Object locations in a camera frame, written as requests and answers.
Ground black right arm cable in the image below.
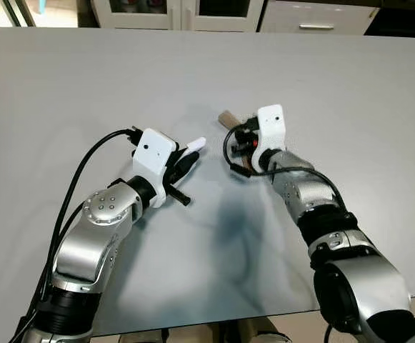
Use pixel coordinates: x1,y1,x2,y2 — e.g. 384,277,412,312
223,125,347,215

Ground white glass door cabinet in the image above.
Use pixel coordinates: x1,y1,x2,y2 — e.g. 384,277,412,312
91,0,266,33

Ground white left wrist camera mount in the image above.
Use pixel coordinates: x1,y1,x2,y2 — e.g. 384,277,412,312
131,128,180,209

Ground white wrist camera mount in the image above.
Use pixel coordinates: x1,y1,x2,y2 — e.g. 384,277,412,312
131,128,180,209
253,104,288,172

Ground white drawer unit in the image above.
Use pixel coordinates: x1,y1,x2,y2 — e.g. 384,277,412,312
259,0,381,36

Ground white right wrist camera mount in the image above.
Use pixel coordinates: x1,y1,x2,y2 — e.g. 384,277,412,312
253,104,288,172

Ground white paper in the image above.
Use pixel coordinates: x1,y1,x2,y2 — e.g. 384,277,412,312
184,136,208,154

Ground brown cardboard piece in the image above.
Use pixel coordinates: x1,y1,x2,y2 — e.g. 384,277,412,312
217,109,252,177

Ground dark window frame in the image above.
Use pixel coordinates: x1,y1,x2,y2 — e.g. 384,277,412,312
4,0,35,28

